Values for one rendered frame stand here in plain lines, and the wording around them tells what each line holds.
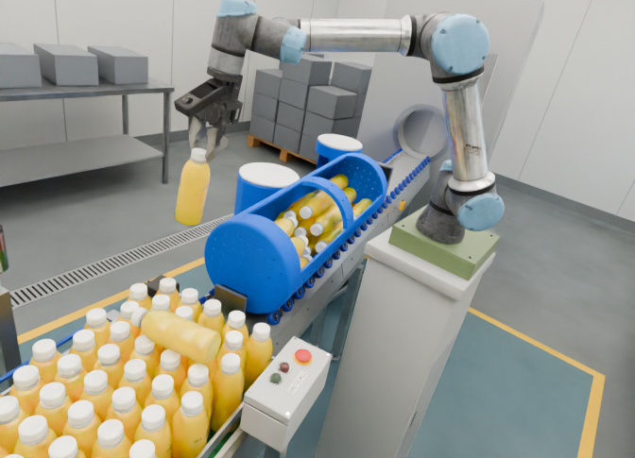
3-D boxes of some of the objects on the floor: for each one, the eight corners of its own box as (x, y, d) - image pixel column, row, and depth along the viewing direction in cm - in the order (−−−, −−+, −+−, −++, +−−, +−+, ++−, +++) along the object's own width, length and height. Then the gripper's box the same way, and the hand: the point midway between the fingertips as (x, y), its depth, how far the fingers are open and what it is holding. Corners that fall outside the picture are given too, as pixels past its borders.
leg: (341, 356, 253) (365, 264, 225) (337, 362, 248) (361, 270, 221) (332, 351, 255) (354, 261, 227) (328, 358, 250) (351, 265, 222)
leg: (319, 346, 258) (340, 255, 230) (315, 351, 253) (336, 260, 225) (311, 341, 260) (331, 251, 232) (306, 347, 255) (326, 255, 227)
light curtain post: (404, 332, 282) (499, 55, 207) (402, 337, 277) (498, 55, 202) (395, 328, 284) (486, 52, 209) (393, 333, 279) (485, 52, 204)
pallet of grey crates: (359, 165, 560) (381, 69, 507) (322, 178, 499) (343, 70, 446) (287, 137, 616) (300, 47, 563) (247, 144, 555) (257, 45, 502)
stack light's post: (55, 557, 146) (10, 290, 98) (43, 569, 143) (-9, 299, 94) (46, 551, 148) (-2, 283, 99) (35, 563, 144) (-21, 292, 96)
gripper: (256, 80, 101) (235, 164, 110) (218, 63, 105) (201, 145, 114) (233, 79, 94) (213, 170, 103) (193, 61, 97) (177, 150, 107)
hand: (199, 154), depth 105 cm, fingers closed on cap, 4 cm apart
